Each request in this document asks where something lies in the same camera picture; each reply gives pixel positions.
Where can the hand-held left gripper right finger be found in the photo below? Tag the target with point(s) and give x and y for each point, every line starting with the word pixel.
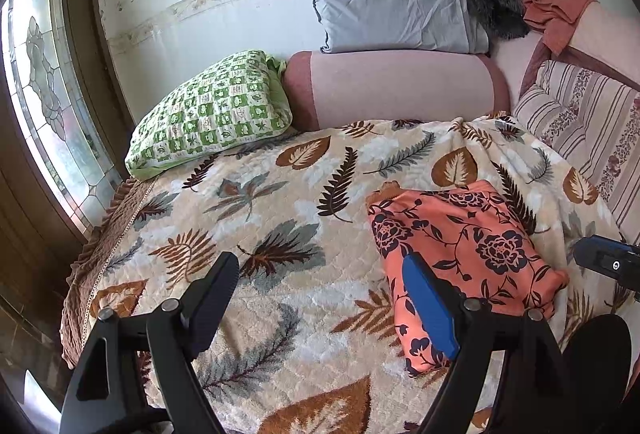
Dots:
pixel 430 309

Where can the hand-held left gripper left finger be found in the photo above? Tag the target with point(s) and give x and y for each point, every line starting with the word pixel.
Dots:
pixel 210 299

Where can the dark furry cloth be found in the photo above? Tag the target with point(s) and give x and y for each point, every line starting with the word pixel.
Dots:
pixel 495 7

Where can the stained glass window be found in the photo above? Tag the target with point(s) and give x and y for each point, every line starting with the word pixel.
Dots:
pixel 45 89

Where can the orange floral garment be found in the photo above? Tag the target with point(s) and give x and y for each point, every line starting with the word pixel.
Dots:
pixel 460 259

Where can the pink bolster pillow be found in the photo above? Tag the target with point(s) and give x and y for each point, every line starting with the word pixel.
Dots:
pixel 395 87

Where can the grey pillow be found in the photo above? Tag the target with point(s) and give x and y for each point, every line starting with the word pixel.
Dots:
pixel 395 9

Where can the leaf print fleece blanket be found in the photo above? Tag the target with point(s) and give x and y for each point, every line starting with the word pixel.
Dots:
pixel 280 234

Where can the rust orange cloth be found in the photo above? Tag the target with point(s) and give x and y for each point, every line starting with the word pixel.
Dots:
pixel 555 9

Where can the striped floral cushion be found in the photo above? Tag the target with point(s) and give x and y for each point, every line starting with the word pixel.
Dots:
pixel 590 129

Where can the green checkered pillow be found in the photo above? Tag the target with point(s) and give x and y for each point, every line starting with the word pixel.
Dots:
pixel 210 114

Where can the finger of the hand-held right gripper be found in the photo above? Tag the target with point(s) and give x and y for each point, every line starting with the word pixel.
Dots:
pixel 607 259

